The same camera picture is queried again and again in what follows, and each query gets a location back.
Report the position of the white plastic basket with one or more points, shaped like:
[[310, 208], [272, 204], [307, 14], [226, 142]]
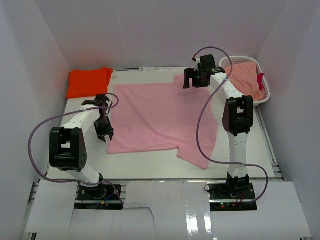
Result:
[[227, 64]]

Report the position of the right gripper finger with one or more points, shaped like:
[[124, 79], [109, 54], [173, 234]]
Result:
[[189, 73], [187, 82]]

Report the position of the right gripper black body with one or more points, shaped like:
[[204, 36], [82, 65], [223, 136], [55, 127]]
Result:
[[198, 81]]

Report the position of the aluminium frame rail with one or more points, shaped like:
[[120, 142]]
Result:
[[25, 235]]

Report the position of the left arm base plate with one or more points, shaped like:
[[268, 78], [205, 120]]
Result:
[[103, 197]]

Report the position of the peach t shirt in basket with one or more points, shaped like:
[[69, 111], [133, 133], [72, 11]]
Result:
[[245, 78]]

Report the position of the magenta cloth in basket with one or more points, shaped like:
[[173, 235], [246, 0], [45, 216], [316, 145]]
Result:
[[260, 81]]

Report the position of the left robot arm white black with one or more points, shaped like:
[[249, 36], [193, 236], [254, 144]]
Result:
[[67, 148]]

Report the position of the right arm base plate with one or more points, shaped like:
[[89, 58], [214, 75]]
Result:
[[221, 200]]

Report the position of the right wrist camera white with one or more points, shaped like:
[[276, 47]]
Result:
[[197, 62]]

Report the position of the folded orange t shirt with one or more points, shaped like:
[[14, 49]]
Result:
[[88, 83]]

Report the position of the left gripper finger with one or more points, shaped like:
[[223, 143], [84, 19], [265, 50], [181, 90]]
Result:
[[110, 134], [102, 138]]

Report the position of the pink t shirt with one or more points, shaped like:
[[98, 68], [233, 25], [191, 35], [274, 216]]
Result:
[[164, 116]]

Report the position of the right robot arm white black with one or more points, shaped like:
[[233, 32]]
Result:
[[237, 119]]

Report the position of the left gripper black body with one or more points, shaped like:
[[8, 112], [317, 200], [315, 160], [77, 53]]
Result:
[[103, 126]]

